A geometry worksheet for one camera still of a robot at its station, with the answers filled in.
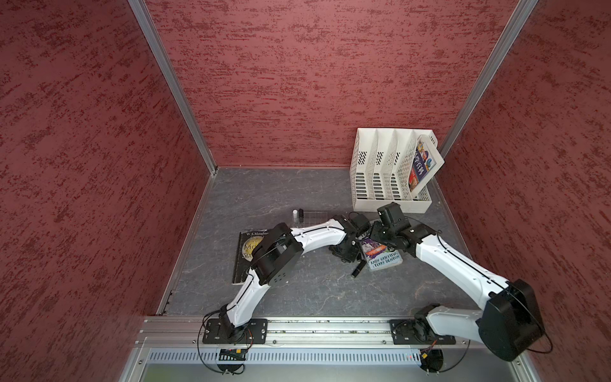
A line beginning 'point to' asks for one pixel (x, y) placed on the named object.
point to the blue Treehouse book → (379, 256)
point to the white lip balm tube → (294, 215)
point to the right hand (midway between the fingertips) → (372, 236)
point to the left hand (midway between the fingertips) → (345, 260)
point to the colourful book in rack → (424, 162)
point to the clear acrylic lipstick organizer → (313, 218)
